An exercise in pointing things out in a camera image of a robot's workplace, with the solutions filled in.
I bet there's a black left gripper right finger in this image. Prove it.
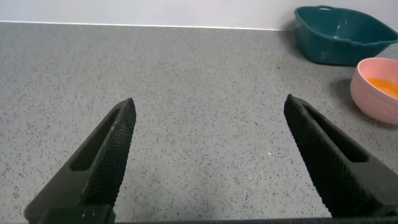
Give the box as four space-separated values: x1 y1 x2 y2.
283 94 398 218

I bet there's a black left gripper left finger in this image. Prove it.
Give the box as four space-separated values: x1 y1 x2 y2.
24 97 137 224

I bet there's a pink round bowl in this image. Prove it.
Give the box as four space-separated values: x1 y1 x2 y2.
350 57 398 126

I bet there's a teal square plastic basin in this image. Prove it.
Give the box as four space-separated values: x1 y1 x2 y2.
294 5 398 67

